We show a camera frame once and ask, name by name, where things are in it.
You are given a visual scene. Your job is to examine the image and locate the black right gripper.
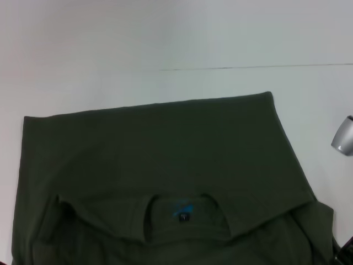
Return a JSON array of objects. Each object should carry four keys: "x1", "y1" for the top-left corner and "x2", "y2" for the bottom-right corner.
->
[{"x1": 334, "y1": 236, "x2": 353, "y2": 265}]

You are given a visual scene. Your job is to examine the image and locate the dark green FREE! t-shirt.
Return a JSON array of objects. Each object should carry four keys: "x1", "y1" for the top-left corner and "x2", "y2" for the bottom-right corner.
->
[{"x1": 10, "y1": 91, "x2": 341, "y2": 265}]

